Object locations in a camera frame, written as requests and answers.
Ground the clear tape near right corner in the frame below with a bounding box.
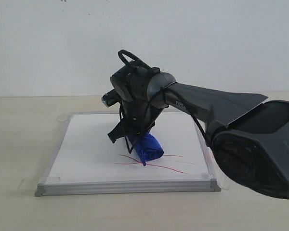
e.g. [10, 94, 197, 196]
[217, 177, 231, 191]

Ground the white board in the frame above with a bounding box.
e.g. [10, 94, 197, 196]
[35, 111, 221, 197]

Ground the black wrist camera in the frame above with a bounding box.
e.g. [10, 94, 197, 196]
[101, 89, 121, 107]

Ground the clear tape far left corner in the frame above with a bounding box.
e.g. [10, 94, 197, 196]
[56, 115, 69, 122]

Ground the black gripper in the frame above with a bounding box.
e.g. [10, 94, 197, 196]
[108, 100, 157, 154]

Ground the clear tape corner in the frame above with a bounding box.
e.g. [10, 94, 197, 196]
[217, 177, 231, 191]
[56, 115, 69, 122]

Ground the blue cloth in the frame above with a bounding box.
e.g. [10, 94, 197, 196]
[130, 132, 164, 166]

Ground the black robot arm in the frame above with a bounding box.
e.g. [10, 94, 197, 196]
[102, 67, 289, 200]

